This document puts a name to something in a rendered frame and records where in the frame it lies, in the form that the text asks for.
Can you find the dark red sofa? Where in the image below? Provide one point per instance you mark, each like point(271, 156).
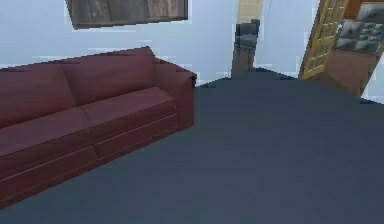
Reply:
point(100, 113)

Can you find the grey framed wall picture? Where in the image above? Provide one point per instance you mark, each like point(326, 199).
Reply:
point(128, 10)

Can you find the yellow panelled room door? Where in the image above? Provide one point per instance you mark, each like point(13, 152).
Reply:
point(321, 40)

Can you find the grey cabinet beyond doorway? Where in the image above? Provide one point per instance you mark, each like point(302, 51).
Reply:
point(246, 35)

